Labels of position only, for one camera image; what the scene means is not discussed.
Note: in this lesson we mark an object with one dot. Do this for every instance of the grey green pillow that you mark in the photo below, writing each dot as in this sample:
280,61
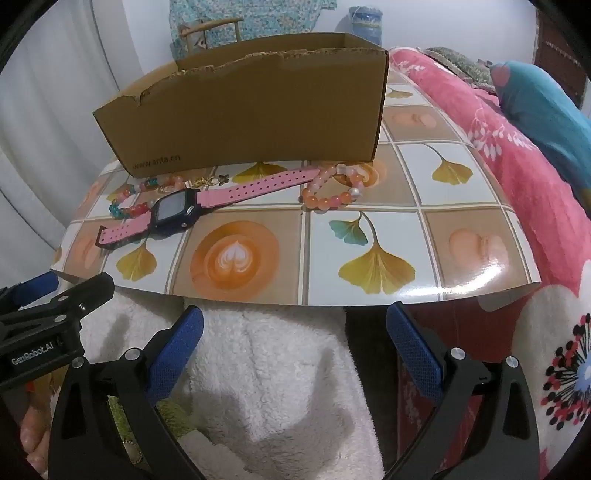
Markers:
457,60

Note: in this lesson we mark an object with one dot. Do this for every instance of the teal pillow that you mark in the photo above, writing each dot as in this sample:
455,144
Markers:
540,106

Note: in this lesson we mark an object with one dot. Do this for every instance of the brown cardboard box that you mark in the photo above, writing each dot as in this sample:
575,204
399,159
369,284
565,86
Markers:
258,115

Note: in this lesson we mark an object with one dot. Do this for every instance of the tile print table cover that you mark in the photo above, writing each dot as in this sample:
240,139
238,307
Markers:
397,230

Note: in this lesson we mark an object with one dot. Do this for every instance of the wooden chair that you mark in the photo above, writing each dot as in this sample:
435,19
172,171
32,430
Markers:
210,25

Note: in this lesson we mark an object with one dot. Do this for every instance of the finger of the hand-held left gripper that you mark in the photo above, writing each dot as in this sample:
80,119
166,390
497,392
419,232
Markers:
87,290
34,286

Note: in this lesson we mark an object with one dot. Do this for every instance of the small flower charm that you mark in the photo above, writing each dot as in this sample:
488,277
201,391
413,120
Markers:
226,177

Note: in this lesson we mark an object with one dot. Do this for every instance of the white fleece blanket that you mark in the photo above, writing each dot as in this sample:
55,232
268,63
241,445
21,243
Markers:
258,369

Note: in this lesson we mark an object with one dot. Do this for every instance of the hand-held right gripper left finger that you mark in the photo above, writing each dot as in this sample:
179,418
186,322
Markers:
175,355

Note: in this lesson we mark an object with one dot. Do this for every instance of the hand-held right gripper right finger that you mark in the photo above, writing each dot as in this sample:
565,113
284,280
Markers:
415,353

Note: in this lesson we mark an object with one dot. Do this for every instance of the black smartwatch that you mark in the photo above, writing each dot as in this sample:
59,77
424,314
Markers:
173,210

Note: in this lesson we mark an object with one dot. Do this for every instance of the teal floral hanging cloth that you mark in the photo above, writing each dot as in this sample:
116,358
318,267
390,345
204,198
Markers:
277,18

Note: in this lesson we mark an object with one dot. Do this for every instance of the person's left hand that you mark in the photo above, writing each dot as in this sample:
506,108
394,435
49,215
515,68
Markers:
34,429

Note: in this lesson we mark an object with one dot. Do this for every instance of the brown door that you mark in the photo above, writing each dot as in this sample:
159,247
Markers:
558,60

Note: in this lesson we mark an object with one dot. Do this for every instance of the green plush cloth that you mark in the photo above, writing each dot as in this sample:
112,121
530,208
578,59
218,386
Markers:
175,415

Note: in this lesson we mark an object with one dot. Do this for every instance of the white curtain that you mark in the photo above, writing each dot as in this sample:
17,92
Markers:
46,138

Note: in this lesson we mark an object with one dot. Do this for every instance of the pink floral blanket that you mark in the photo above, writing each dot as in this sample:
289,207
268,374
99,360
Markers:
508,161

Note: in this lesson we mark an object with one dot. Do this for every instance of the blue water jug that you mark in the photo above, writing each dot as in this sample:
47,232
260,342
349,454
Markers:
364,25

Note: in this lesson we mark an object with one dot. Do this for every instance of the gold butterfly charm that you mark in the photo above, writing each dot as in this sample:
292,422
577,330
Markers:
205,181

